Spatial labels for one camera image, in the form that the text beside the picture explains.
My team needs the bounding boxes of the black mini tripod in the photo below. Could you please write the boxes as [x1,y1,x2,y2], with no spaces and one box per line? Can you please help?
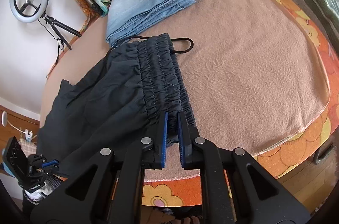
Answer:
[43,14,82,50]

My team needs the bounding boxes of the black power cable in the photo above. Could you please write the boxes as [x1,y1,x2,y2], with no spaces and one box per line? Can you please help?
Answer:
[37,18,66,80]

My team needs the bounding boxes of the dark navy pants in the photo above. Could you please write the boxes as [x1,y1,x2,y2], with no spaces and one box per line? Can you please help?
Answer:
[37,34,196,177]

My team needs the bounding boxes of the white clip desk lamp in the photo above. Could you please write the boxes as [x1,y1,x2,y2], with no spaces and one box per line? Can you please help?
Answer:
[1,111,35,142]

